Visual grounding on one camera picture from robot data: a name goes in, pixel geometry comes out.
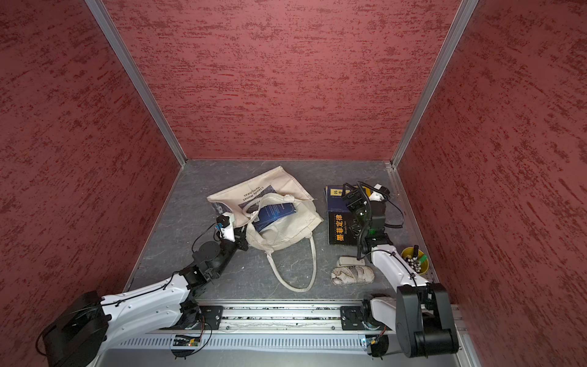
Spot beige canvas tote bag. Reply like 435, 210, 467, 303
206, 166, 323, 293

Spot black book yellow characters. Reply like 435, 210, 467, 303
327, 210, 362, 246

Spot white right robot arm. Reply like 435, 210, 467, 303
342, 182, 460, 358

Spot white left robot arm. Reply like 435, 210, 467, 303
35, 231, 249, 366

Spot crumpled white cloth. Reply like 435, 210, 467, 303
331, 256, 375, 286

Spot yellow pen cup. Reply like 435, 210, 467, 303
401, 246, 430, 275

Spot blue Prince book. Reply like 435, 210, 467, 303
253, 203, 297, 232

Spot left circuit board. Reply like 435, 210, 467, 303
171, 334, 202, 350

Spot circuit board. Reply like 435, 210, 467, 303
171, 334, 202, 350
365, 335, 389, 358

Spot right circuit board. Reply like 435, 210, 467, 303
365, 335, 389, 358

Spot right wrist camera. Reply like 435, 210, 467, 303
368, 184, 391, 202

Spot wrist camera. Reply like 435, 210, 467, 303
216, 213, 235, 242
368, 184, 391, 202

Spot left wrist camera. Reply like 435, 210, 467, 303
216, 213, 235, 242

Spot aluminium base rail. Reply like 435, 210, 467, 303
97, 300, 481, 366

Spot right aluminium corner post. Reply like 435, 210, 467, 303
390, 0, 481, 168

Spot aluminium corner post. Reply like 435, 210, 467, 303
390, 0, 481, 168
84, 0, 188, 168

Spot left aluminium corner post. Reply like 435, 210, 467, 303
84, 0, 188, 168

